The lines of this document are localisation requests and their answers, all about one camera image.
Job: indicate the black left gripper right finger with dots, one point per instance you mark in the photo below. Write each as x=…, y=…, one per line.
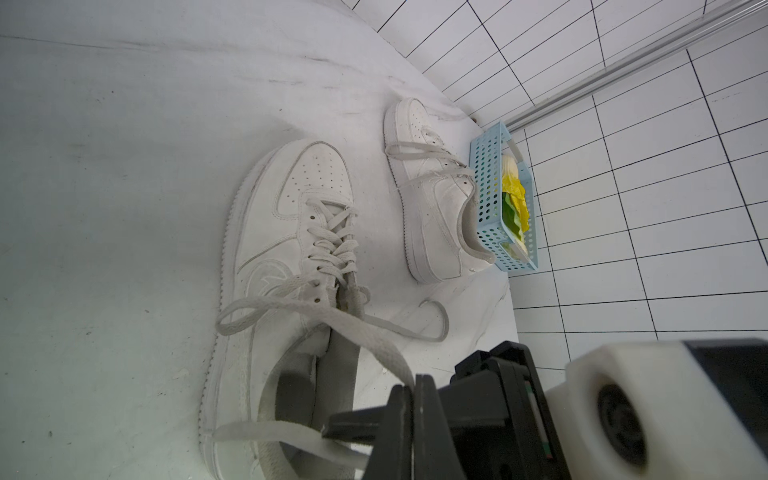
x=434, y=453

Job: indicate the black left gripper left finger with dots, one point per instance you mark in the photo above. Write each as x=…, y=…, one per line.
x=391, y=456

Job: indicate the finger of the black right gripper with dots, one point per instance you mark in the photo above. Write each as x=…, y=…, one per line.
x=355, y=427

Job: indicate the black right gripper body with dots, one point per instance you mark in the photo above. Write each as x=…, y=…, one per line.
x=499, y=418

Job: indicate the white sneaker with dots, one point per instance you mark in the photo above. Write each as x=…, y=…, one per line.
x=438, y=196
x=291, y=323

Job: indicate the green lettuce toy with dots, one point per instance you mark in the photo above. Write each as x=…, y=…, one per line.
x=512, y=221

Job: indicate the light blue plastic basket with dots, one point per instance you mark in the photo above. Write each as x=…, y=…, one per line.
x=485, y=157

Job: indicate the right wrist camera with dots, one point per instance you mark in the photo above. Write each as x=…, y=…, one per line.
x=694, y=409

